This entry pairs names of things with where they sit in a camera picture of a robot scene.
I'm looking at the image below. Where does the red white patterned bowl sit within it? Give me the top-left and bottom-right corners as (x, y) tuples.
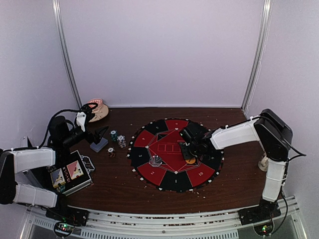
(87, 98), (103, 111)

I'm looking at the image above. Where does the cream ceramic mug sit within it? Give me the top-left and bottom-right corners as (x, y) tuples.
(258, 153), (269, 172)

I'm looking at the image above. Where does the green poker chip stack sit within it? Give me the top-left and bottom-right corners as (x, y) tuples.
(110, 130), (118, 142)

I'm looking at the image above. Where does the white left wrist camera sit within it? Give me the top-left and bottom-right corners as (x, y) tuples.
(75, 112), (86, 132)

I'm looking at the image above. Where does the blue white poker chip stack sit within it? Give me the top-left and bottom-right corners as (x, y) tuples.
(117, 135), (127, 148)

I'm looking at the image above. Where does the brown poker chip stack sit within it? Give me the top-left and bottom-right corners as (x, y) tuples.
(107, 147), (116, 158)

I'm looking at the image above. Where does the right aluminium frame post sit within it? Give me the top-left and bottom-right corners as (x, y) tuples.
(241, 0), (273, 114)

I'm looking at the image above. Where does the orange big blind button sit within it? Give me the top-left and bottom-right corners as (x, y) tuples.
(186, 158), (196, 164)

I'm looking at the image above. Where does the front aluminium rail base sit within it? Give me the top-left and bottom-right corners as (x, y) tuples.
(19, 204), (310, 239)

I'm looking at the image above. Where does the clear acrylic dealer button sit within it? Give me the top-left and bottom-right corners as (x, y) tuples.
(149, 155), (162, 167)

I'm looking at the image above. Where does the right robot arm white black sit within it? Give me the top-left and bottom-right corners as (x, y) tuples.
(179, 109), (306, 225)

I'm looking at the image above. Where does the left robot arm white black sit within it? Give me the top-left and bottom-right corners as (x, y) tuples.
(0, 103), (108, 226)

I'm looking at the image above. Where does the left aluminium frame post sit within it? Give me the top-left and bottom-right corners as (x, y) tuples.
(52, 0), (82, 108)

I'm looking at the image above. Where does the blue playing card deck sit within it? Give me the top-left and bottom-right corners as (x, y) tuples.
(90, 138), (108, 153)

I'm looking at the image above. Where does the aluminium frame post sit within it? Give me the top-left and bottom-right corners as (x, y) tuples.
(241, 0), (273, 114)
(52, 0), (82, 108)

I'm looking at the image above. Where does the aluminium poker case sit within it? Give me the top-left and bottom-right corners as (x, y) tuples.
(24, 150), (93, 196)

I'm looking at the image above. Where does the round red black poker mat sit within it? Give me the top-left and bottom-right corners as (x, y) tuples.
(127, 118), (224, 192)

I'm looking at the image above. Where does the round wooden plate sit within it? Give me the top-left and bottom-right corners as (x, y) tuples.
(89, 104), (109, 122)

